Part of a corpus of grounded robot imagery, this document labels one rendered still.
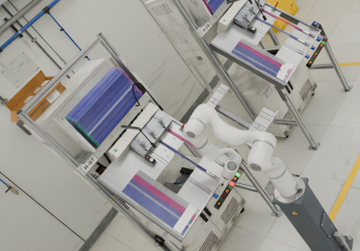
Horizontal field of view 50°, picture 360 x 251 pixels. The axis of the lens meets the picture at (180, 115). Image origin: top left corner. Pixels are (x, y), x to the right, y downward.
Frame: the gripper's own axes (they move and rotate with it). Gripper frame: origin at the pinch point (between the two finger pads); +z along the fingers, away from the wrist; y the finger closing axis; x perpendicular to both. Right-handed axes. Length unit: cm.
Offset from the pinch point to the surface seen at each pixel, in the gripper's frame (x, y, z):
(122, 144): 73, -20, -5
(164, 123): 59, 11, -4
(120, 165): 67, -32, 3
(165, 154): 46.0, -6.0, 3.2
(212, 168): 12.1, 4.5, 3.2
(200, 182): 14.0, -9.3, 3.2
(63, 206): 133, -67, 149
